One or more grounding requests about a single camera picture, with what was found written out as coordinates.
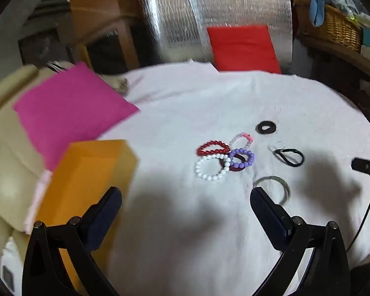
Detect grey green bangle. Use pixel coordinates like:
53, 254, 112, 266
253, 176, 291, 206

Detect thin black hair tie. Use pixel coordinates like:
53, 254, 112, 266
274, 148, 306, 167

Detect thick black hair scrunchie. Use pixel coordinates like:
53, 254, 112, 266
256, 120, 277, 134

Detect pink clear bead bracelet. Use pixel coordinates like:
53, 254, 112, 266
228, 131, 255, 151

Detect purple bead bracelet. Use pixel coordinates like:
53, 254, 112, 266
228, 148, 256, 168

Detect white bead bracelet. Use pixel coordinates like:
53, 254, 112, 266
194, 153, 231, 182

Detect dark maroon hair tie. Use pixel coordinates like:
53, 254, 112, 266
222, 155, 247, 172

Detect red bead bracelet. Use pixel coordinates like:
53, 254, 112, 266
196, 140, 231, 157

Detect cream leather sofa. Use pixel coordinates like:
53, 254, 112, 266
0, 61, 75, 296

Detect orange cardboard tray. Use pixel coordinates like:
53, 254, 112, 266
36, 140, 137, 295

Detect wicker basket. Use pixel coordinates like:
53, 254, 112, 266
294, 3, 362, 52

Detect magenta cushion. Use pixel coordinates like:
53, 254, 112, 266
14, 62, 139, 171

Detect red cushion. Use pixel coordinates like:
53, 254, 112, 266
207, 25, 281, 74

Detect blue cloth in basket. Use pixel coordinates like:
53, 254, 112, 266
309, 0, 331, 27

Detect silver foil insulation panel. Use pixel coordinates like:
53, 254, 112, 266
143, 0, 293, 73

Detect wooden cabinet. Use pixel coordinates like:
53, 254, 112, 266
69, 0, 142, 70

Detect black cable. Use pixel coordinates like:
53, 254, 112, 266
345, 176, 370, 253

